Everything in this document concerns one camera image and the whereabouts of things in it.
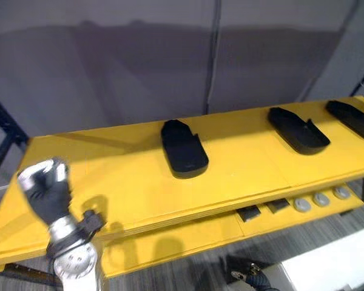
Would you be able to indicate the grey round disc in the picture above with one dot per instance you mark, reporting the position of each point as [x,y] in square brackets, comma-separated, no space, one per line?
[341,192]
[301,204]
[321,199]

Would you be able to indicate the yellow lower shelf board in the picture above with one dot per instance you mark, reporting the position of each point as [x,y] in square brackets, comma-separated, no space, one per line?
[200,239]

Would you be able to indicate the black plastic housing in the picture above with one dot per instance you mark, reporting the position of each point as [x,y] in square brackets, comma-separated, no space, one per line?
[183,151]
[298,130]
[353,119]

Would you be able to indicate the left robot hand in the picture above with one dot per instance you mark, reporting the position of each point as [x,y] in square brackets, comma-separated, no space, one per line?
[47,194]

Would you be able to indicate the black shelf frame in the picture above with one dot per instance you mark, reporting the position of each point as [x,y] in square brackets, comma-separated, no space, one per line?
[3,133]

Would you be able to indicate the white box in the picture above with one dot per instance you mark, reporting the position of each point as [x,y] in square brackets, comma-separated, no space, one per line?
[330,263]

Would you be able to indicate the black rectangular block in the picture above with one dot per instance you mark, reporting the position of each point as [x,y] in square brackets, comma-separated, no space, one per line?
[249,213]
[278,206]

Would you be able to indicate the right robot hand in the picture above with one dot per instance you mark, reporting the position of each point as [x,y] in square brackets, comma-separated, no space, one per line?
[251,276]

